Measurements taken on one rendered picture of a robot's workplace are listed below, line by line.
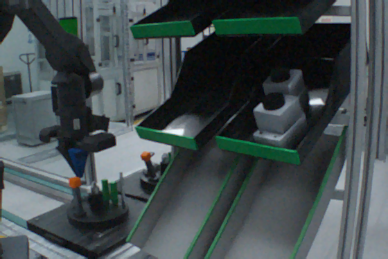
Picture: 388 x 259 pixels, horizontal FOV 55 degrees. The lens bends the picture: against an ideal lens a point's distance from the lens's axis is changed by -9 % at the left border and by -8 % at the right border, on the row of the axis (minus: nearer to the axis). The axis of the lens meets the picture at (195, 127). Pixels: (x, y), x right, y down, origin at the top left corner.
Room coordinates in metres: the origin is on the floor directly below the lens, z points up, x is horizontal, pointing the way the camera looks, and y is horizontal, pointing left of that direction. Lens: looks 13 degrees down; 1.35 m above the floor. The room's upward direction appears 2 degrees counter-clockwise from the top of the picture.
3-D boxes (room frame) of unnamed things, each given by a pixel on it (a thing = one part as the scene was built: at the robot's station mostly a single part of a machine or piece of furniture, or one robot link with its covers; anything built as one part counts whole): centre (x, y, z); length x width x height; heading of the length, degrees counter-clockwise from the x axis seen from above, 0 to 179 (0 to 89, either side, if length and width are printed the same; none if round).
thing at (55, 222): (0.81, 0.22, 0.96); 0.24 x 0.24 x 0.02; 56
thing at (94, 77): (0.82, 0.24, 1.29); 0.12 x 0.08 x 0.11; 168
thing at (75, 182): (0.77, 0.25, 1.04); 0.04 x 0.02 x 0.08; 146
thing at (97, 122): (0.82, 0.22, 1.19); 0.07 x 0.07 x 0.06; 55
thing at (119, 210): (0.81, 0.22, 0.98); 0.14 x 0.14 x 0.02
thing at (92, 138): (0.77, 0.24, 1.19); 0.19 x 0.06 x 0.08; 57
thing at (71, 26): (1.01, 0.32, 1.38); 0.05 x 0.05 x 0.05
